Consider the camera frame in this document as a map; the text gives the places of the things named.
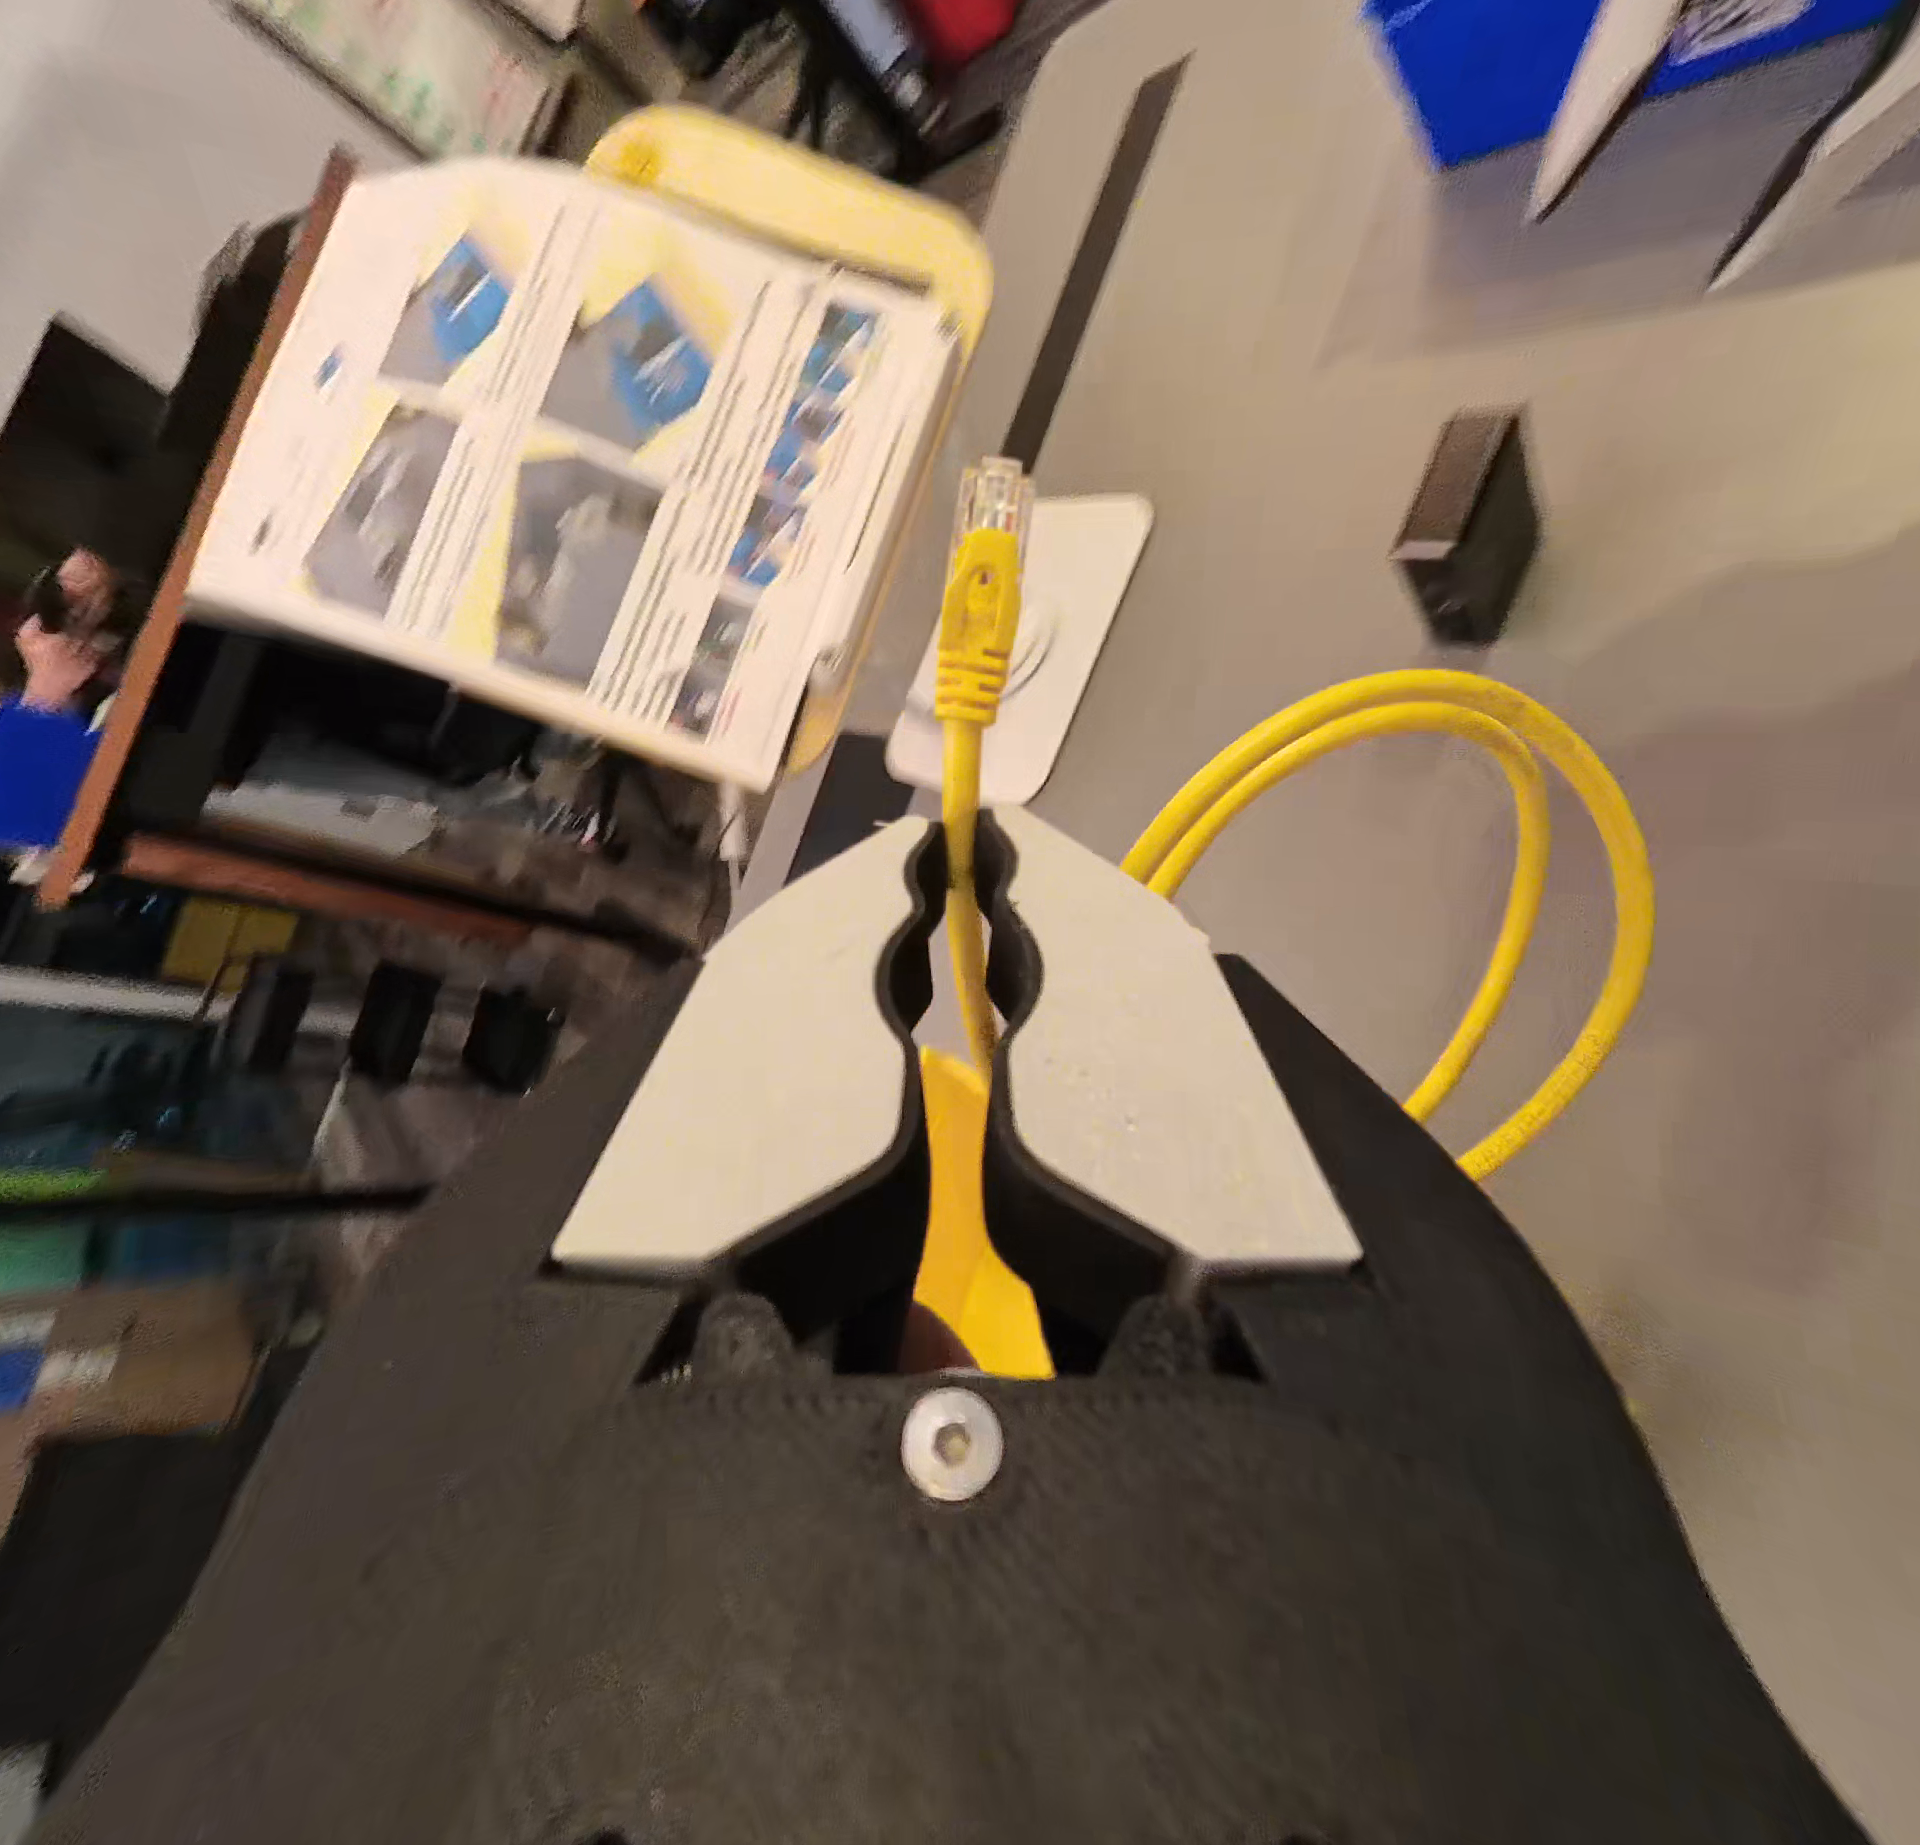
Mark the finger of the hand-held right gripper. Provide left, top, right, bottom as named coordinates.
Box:
left=1709, top=16, right=1920, bottom=291
left=1524, top=0, right=1771, bottom=228

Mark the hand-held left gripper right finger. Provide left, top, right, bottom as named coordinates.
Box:
left=984, top=810, right=1366, bottom=1300

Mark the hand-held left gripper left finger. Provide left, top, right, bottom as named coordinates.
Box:
left=549, top=814, right=951, bottom=1292

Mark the yellow ethernet cable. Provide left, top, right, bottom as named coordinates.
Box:
left=933, top=456, right=1653, bottom=1187

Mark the blue plastic bin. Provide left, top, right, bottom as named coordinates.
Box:
left=1364, top=0, right=1920, bottom=175

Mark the yellow plastic part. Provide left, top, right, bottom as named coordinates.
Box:
left=911, top=1041, right=1059, bottom=1381

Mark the small black box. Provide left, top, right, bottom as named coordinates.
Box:
left=1388, top=407, right=1543, bottom=646

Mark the white plate with round centre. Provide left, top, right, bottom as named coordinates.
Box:
left=885, top=493, right=1159, bottom=814

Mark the printed instruction sheet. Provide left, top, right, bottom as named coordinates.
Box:
left=180, top=151, right=969, bottom=794

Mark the yellow plastic tray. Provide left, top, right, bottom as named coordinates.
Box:
left=582, top=107, right=994, bottom=775

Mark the whiteboard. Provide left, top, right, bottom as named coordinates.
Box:
left=210, top=0, right=602, bottom=151

